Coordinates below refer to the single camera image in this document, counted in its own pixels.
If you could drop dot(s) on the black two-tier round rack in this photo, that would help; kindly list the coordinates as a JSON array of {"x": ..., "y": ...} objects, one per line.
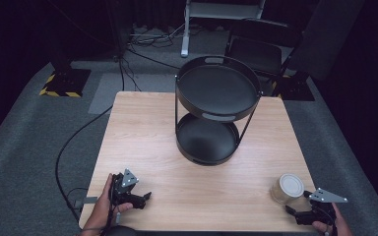
[{"x": 216, "y": 95}]

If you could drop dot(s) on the white metal stand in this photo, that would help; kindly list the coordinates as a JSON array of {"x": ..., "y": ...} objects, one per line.
[{"x": 190, "y": 19}]

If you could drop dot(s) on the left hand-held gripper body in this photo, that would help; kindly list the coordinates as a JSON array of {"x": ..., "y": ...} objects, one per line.
[{"x": 124, "y": 188}]

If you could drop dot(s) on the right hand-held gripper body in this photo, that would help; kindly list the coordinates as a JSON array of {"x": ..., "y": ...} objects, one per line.
[{"x": 320, "y": 206}]

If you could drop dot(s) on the person's left hand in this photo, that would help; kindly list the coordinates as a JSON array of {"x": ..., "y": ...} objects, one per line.
[{"x": 100, "y": 206}]

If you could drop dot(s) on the metal tin can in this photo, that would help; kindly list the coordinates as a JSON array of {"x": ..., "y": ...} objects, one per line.
[{"x": 288, "y": 189}]

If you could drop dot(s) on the black folding chair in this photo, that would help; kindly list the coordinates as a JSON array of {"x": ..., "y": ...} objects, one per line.
[{"x": 259, "y": 49}]

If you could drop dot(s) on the black base with striped tape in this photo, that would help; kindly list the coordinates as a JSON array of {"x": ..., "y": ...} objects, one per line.
[
  {"x": 67, "y": 83},
  {"x": 295, "y": 88}
]

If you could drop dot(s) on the grey padded panel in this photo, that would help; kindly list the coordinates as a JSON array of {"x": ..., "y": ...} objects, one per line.
[{"x": 325, "y": 36}]

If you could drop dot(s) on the person's right hand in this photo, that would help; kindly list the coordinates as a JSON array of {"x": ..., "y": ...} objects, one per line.
[{"x": 336, "y": 224}]

